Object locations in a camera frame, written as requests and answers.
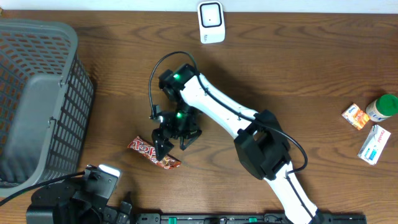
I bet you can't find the small orange box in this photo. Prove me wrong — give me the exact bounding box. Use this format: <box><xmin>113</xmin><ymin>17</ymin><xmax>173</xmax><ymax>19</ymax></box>
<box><xmin>341</xmin><ymin>103</ymin><xmax>370</xmax><ymax>130</ymax></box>

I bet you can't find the white barcode scanner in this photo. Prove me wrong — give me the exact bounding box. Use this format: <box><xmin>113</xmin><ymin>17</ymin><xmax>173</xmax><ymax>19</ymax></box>
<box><xmin>197</xmin><ymin>1</ymin><xmax>226</xmax><ymax>44</ymax></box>

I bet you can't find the black mounting rail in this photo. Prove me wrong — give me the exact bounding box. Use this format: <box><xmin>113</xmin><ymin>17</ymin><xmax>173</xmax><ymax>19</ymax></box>
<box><xmin>131</xmin><ymin>213</ymin><xmax>368</xmax><ymax>224</ymax></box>

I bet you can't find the white blue medicine box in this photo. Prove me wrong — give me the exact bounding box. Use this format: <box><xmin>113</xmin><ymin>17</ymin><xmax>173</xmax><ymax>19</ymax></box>
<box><xmin>358</xmin><ymin>124</ymin><xmax>391</xmax><ymax>166</ymax></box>

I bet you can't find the grey plastic mesh basket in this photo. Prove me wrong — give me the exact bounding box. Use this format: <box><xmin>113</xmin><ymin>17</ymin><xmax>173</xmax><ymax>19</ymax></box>
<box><xmin>1</xmin><ymin>19</ymin><xmax>95</xmax><ymax>197</ymax></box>

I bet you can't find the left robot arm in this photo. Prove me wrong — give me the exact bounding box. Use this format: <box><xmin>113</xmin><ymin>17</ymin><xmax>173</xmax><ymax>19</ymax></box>
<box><xmin>26</xmin><ymin>164</ymin><xmax>135</xmax><ymax>224</ymax></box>

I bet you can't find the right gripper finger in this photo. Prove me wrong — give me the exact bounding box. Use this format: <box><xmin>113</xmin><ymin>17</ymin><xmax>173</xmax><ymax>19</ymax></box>
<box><xmin>152</xmin><ymin>129</ymin><xmax>174</xmax><ymax>161</ymax></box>
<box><xmin>179</xmin><ymin>130</ymin><xmax>202</xmax><ymax>151</ymax></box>

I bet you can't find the red Top chocolate bar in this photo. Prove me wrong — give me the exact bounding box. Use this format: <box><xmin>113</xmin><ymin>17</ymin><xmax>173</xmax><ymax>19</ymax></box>
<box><xmin>127</xmin><ymin>136</ymin><xmax>182</xmax><ymax>170</ymax></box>

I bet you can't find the green lid jar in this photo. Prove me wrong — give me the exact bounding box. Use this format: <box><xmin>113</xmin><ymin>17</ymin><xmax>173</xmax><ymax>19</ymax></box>
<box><xmin>366</xmin><ymin>94</ymin><xmax>397</xmax><ymax>122</ymax></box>

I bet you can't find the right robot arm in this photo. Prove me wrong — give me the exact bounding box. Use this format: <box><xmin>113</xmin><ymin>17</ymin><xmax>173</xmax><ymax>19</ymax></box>
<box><xmin>150</xmin><ymin>64</ymin><xmax>324</xmax><ymax>223</ymax></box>

